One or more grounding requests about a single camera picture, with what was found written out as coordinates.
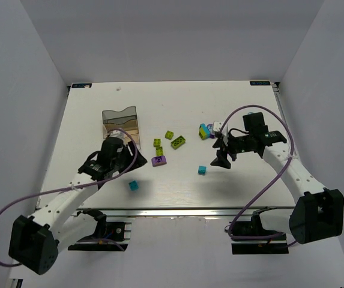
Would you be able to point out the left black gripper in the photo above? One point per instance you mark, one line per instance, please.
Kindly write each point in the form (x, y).
(136, 156)

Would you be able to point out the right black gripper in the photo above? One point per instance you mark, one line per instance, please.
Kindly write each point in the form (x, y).
(230, 147)

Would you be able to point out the purple sloped lego brick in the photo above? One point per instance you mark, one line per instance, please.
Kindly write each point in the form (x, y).
(158, 161)

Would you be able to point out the green tall lego brick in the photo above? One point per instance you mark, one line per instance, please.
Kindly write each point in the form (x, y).
(204, 133)

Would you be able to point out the teal small lego cube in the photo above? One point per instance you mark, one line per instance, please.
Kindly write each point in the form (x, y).
(133, 185)

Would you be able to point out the purple round printed lego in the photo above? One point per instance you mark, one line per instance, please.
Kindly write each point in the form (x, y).
(210, 129)

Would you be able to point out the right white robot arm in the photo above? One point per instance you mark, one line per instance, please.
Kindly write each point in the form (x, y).
(318, 211)

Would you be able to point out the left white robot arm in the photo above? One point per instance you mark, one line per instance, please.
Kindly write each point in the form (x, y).
(37, 240)

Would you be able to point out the green lego brick lower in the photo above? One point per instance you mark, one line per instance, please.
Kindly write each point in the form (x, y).
(159, 151)

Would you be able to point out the clear plastic bin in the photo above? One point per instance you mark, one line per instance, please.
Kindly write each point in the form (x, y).
(137, 144)

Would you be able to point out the green lego brick upper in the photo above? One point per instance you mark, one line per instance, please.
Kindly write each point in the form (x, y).
(156, 143)

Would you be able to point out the amber plastic bin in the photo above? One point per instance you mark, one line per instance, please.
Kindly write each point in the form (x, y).
(131, 127)

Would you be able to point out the green small lego brick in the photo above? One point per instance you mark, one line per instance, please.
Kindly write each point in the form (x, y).
(169, 135)

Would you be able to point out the green large lego brick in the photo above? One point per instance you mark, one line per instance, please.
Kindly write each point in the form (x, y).
(178, 142)

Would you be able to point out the grey smoked plastic bin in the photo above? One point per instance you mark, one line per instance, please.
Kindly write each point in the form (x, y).
(119, 117)

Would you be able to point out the right blue table sticker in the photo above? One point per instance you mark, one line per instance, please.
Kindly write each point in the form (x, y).
(259, 83)

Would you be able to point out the blue table sticker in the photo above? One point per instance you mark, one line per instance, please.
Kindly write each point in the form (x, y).
(259, 83)
(81, 85)

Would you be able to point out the left blue table sticker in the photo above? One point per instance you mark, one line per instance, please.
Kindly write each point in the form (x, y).
(81, 85)

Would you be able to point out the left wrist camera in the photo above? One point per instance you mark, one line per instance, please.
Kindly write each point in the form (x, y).
(116, 134)

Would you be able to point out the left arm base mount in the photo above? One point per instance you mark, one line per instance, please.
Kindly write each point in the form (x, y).
(109, 235)

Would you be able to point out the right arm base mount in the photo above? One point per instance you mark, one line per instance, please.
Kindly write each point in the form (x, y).
(255, 240)

